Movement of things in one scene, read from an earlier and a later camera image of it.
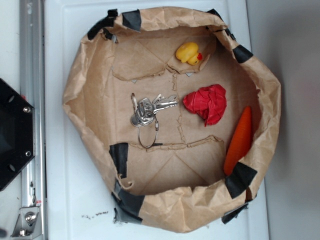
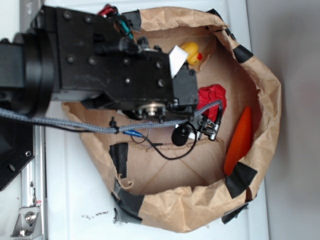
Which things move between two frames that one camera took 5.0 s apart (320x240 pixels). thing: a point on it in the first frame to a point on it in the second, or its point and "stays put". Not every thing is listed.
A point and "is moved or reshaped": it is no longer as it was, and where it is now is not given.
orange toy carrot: [240, 142] stays put
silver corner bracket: [27, 225] stays put
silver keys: [145, 110] is moved or reshaped
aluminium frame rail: [32, 89] stays put
